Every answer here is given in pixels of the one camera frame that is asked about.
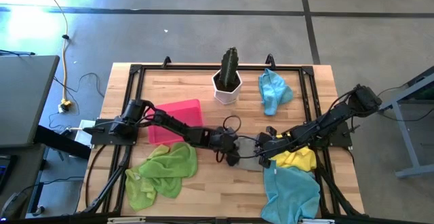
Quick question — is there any grey metal stand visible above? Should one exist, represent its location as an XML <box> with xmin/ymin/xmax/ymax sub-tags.
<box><xmin>374</xmin><ymin>66</ymin><xmax>434</xmax><ymax>180</ymax></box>

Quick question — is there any grey microfiber towel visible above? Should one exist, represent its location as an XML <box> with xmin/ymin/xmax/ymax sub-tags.
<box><xmin>233</xmin><ymin>136</ymin><xmax>267</xmax><ymax>172</ymax></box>

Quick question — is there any black computer mouse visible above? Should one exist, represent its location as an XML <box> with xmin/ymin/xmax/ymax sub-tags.
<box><xmin>0</xmin><ymin>191</ymin><xmax>28</xmax><ymax>220</ymax></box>

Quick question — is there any yellow floor cable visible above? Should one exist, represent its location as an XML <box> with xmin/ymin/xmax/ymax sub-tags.
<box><xmin>35</xmin><ymin>0</ymin><xmax>74</xmax><ymax>114</ymax></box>

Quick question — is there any dark desk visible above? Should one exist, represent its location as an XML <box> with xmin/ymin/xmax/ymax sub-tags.
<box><xmin>0</xmin><ymin>143</ymin><xmax>47</xmax><ymax>218</ymax></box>

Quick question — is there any black metal table frame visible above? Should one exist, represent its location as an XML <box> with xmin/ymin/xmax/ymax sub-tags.
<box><xmin>81</xmin><ymin>54</ymin><xmax>366</xmax><ymax>218</ymax></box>

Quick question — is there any white hexagonal plant pot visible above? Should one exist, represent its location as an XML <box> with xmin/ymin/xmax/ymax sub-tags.
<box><xmin>212</xmin><ymin>69</ymin><xmax>243</xmax><ymax>105</ymax></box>

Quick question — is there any black desk crossbar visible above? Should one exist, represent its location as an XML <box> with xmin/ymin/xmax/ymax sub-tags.
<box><xmin>33</xmin><ymin>124</ymin><xmax>92</xmax><ymax>161</ymax></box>

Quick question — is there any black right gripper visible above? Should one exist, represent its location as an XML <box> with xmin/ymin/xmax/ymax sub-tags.
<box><xmin>254</xmin><ymin>126</ymin><xmax>285</xmax><ymax>170</ymax></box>

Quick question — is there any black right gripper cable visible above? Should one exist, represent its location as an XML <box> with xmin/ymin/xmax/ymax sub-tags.
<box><xmin>237</xmin><ymin>134</ymin><xmax>272</xmax><ymax>160</ymax></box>

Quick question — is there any black floor cable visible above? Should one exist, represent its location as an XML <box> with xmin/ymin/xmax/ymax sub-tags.
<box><xmin>372</xmin><ymin>86</ymin><xmax>434</xmax><ymax>123</ymax></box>
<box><xmin>52</xmin><ymin>71</ymin><xmax>106</xmax><ymax>99</ymax></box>

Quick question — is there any dark green cactus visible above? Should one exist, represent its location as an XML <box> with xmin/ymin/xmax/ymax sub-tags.
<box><xmin>218</xmin><ymin>46</ymin><xmax>239</xmax><ymax>89</ymax></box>

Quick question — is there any yellow microfiber towel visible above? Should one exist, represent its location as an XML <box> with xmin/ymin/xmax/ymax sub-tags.
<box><xmin>269</xmin><ymin>134</ymin><xmax>318</xmax><ymax>173</ymax></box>

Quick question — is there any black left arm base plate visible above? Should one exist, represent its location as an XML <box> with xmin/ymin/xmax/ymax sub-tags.
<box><xmin>90</xmin><ymin>117</ymin><xmax>140</xmax><ymax>147</ymax></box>

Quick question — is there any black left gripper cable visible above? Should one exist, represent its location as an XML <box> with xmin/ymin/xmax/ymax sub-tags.
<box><xmin>216</xmin><ymin>114</ymin><xmax>243</xmax><ymax>164</ymax></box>

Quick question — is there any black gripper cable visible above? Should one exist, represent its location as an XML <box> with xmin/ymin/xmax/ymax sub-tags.
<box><xmin>216</xmin><ymin>114</ymin><xmax>243</xmax><ymax>164</ymax></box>
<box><xmin>237</xmin><ymin>134</ymin><xmax>272</xmax><ymax>160</ymax></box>

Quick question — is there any large teal microfiber towel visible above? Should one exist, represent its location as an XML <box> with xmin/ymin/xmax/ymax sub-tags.
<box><xmin>260</xmin><ymin>161</ymin><xmax>321</xmax><ymax>224</ymax></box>

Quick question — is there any white power box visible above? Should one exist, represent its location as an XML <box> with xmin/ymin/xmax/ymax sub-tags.
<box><xmin>72</xmin><ymin>119</ymin><xmax>98</xmax><ymax>148</ymax></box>

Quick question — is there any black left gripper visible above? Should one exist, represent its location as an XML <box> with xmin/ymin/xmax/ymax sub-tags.
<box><xmin>208</xmin><ymin>126</ymin><xmax>241</xmax><ymax>168</ymax></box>

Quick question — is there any grey desk top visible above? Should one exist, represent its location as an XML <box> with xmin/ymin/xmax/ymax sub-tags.
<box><xmin>0</xmin><ymin>54</ymin><xmax>61</xmax><ymax>149</ymax></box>

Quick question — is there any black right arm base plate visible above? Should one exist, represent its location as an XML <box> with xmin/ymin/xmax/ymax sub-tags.
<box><xmin>304</xmin><ymin>120</ymin><xmax>353</xmax><ymax>149</ymax></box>

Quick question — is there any small light blue towel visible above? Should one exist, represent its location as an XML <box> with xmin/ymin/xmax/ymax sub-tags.
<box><xmin>258</xmin><ymin>68</ymin><xmax>294</xmax><ymax>117</ymax></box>

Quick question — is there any lime green microfiber towel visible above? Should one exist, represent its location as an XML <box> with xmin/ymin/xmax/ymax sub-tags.
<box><xmin>124</xmin><ymin>144</ymin><xmax>170</xmax><ymax>212</ymax></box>

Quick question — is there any pink plastic bin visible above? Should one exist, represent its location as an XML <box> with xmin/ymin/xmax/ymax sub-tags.
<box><xmin>146</xmin><ymin>98</ymin><xmax>205</xmax><ymax>146</ymax></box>

